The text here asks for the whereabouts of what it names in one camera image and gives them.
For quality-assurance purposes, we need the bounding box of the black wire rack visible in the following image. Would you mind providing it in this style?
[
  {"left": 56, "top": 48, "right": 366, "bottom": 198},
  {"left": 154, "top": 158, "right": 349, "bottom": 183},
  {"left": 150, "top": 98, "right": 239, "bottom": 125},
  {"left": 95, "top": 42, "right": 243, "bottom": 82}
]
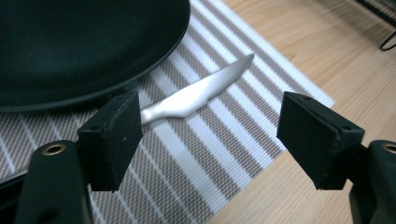
[{"left": 354, "top": 0, "right": 396, "bottom": 52}]

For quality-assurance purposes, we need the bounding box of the black round plate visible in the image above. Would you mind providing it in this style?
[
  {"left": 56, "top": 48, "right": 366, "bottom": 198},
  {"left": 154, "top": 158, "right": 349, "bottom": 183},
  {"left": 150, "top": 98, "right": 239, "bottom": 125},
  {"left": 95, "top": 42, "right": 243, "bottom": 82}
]
[{"left": 0, "top": 0, "right": 191, "bottom": 113}]

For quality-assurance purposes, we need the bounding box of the silver table knife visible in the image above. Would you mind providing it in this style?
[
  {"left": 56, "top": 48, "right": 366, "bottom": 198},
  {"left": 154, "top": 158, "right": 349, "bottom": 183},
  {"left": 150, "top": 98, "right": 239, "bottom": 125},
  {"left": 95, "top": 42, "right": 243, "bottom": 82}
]
[{"left": 140, "top": 53, "right": 256, "bottom": 126}]

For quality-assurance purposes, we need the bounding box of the striped woven placemat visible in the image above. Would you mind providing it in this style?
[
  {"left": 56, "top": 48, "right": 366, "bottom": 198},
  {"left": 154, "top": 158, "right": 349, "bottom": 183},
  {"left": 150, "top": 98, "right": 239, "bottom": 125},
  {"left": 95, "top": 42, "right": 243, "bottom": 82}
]
[{"left": 0, "top": 0, "right": 336, "bottom": 224}]

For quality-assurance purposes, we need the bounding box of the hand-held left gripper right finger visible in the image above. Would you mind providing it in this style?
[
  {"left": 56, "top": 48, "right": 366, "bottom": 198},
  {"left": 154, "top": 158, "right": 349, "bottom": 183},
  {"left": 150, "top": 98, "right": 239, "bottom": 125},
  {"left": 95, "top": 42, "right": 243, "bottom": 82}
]
[{"left": 276, "top": 91, "right": 366, "bottom": 191}]

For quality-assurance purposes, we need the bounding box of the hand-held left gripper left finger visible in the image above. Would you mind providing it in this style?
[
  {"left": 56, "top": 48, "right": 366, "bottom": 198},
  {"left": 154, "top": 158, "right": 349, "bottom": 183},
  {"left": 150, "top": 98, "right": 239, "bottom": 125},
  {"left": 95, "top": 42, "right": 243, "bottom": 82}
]
[{"left": 77, "top": 91, "right": 144, "bottom": 193}]

